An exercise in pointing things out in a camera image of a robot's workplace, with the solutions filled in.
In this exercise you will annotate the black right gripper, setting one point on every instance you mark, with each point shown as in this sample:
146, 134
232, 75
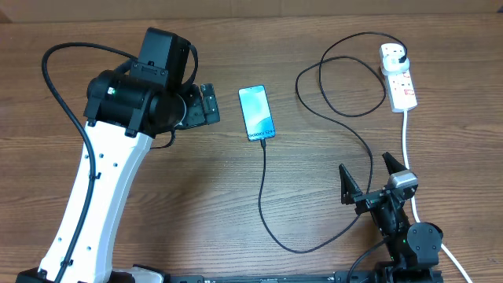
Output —
351, 193

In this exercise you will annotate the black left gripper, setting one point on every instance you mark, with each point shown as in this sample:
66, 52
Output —
197, 108

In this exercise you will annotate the black Samsung Galaxy smartphone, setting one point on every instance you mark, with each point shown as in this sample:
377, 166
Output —
256, 112

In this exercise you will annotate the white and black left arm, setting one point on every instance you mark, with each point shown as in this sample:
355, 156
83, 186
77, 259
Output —
127, 107

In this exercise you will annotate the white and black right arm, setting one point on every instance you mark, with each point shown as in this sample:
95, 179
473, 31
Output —
413, 248

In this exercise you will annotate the white USB charger adapter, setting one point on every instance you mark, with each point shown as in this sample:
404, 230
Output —
391, 65

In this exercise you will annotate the white power strip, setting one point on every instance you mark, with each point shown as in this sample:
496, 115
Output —
399, 87

